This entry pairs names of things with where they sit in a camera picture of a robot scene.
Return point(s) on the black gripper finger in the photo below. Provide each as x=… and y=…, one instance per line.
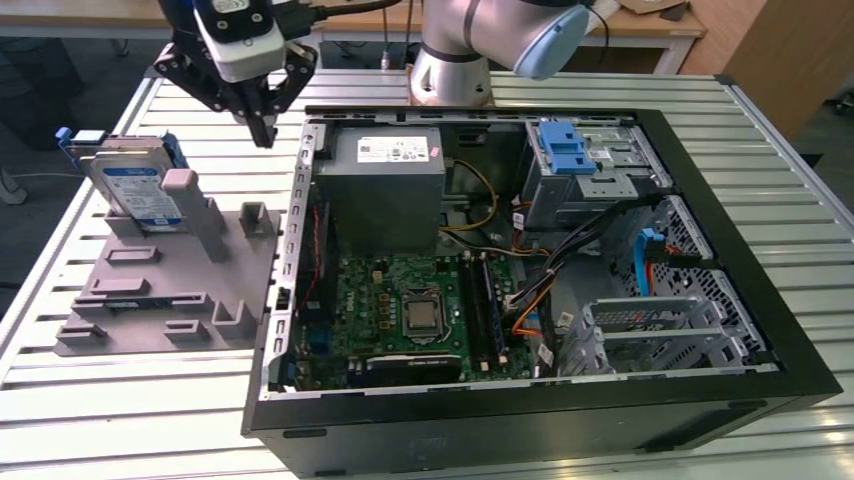
x=194, y=80
x=297, y=75

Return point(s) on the hard disk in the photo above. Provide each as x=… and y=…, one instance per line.
x=137, y=192

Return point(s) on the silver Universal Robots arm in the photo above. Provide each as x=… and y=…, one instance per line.
x=448, y=80

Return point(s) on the metal disk bay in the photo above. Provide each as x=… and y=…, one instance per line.
x=657, y=336

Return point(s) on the black round bin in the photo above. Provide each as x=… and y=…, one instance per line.
x=41, y=90

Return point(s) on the grey power supply unit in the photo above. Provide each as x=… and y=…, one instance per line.
x=381, y=215

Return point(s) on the grey stand foot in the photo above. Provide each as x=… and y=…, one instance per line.
x=13, y=192

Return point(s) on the grey parts rack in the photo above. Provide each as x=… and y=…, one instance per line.
x=167, y=285

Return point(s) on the green motherboard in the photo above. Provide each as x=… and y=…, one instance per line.
x=401, y=272

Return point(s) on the blue plastic drive latch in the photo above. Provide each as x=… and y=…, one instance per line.
x=564, y=150

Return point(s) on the metal optical drive cage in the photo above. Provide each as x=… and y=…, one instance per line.
x=601, y=187

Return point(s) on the silver CPU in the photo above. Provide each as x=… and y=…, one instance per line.
x=424, y=316

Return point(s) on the black RAM slot bank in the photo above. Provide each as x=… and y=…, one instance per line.
x=477, y=310

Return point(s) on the brown cardboard piece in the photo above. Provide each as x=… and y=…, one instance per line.
x=650, y=7

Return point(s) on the black graphics card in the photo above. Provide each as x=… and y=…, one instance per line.
x=414, y=367

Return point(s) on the black open PC case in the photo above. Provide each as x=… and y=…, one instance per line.
x=468, y=440

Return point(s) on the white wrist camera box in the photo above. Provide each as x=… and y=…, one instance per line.
x=241, y=45

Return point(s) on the wooden desk with white frame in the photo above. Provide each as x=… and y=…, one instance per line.
x=81, y=15

